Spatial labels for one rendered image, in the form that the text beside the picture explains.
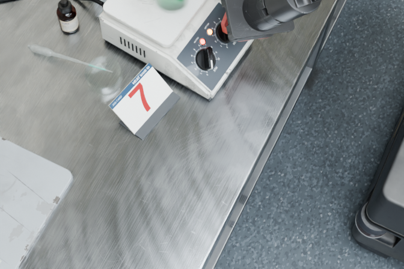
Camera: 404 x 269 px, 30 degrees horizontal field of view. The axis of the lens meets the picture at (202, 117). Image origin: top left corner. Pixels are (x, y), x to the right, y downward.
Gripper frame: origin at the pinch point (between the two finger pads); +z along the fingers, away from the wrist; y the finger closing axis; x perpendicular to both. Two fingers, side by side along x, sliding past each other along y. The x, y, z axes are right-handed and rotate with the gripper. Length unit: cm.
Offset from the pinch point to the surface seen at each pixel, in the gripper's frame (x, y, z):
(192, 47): 2.2, 6.0, 1.2
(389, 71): 7, -82, 60
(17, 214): 20.8, 33.5, 9.0
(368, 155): 28, -67, 57
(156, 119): 11.4, 11.8, 5.9
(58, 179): 17.2, 27.2, 8.3
